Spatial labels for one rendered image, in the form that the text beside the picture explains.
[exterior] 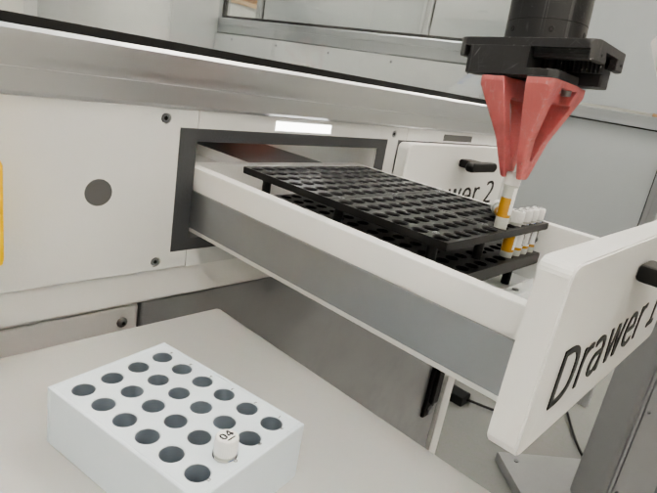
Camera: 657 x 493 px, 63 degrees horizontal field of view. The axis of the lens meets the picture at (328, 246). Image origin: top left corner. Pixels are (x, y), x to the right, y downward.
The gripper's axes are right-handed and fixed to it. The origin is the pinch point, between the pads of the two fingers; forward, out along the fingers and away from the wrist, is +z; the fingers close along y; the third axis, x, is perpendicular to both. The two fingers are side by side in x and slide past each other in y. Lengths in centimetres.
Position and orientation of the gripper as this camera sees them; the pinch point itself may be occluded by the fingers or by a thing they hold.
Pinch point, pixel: (515, 167)
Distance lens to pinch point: 45.2
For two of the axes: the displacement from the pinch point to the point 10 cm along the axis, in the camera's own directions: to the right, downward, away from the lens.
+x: 6.7, -0.9, 7.3
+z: -1.3, 9.6, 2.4
